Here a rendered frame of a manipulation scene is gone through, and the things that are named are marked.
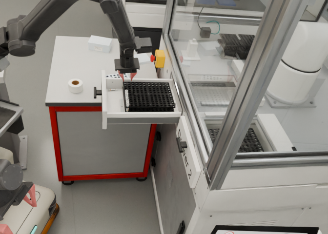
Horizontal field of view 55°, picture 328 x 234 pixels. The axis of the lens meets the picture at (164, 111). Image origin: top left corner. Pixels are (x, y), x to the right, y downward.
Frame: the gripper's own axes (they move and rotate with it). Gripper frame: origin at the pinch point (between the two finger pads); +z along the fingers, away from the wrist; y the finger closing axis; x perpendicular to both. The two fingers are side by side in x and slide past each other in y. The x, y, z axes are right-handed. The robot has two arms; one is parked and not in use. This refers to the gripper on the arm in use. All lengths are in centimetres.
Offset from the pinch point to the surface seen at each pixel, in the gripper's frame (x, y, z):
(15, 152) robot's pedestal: -24, 71, 82
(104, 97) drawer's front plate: 7.6, 10.6, 2.3
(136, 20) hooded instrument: -76, -13, 21
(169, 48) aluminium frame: -23.3, -23.4, 2.7
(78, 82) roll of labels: -17.8, 22.9, 16.7
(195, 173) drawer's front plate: 48, -20, 3
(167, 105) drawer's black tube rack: 10.8, -16.5, 7.5
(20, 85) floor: -108, 83, 101
